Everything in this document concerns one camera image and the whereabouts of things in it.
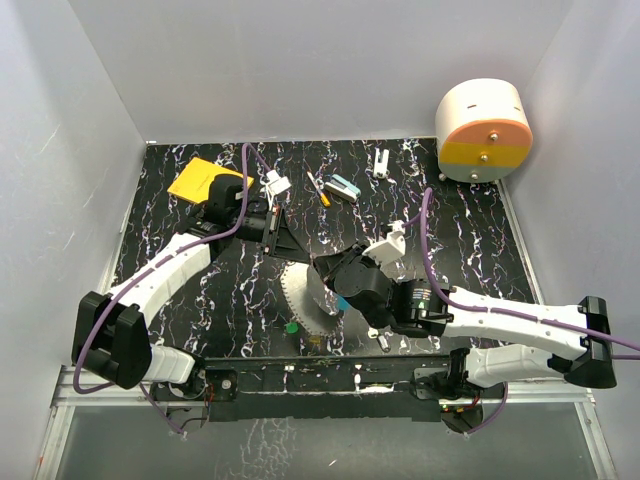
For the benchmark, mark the metal key organizer with rings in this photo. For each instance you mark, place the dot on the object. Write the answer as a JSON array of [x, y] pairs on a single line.
[[314, 306]]

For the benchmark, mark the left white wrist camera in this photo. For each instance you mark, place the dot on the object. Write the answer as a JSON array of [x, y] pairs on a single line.
[[276, 184]]

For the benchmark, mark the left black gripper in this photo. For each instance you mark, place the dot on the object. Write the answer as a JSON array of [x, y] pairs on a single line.
[[281, 243]]

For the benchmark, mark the green tagged key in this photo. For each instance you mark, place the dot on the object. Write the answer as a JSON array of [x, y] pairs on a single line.
[[292, 328]]

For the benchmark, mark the white orange pen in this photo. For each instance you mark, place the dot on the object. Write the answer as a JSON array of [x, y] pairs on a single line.
[[321, 195]]

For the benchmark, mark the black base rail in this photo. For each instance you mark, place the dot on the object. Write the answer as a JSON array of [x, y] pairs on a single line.
[[424, 388]]

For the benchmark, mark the white tagged key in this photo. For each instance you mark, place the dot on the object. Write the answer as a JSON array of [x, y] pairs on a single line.
[[380, 338]]

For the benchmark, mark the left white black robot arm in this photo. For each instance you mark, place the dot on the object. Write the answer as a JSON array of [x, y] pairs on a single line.
[[111, 337]]

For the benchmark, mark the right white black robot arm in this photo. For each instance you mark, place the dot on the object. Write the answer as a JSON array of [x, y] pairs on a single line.
[[535, 341]]

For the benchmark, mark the white plastic clip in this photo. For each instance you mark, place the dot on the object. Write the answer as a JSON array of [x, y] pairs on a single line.
[[381, 160]]

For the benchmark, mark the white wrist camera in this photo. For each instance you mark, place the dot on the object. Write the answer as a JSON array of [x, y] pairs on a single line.
[[276, 184], [389, 249]]

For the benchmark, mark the blue organizer handle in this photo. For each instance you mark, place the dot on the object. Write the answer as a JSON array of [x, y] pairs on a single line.
[[342, 304]]

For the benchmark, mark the teal white stapler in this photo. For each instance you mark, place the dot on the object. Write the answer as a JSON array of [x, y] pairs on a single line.
[[343, 188]]

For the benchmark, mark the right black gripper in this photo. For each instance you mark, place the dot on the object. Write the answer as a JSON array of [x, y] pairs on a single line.
[[329, 264]]

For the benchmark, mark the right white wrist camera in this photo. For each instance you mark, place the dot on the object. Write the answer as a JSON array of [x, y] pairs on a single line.
[[389, 249]]

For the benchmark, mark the yellow notepad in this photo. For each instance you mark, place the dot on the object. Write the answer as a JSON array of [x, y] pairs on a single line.
[[202, 180]]

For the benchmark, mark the white orange yellow drum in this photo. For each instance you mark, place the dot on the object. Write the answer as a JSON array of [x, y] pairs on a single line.
[[482, 132]]

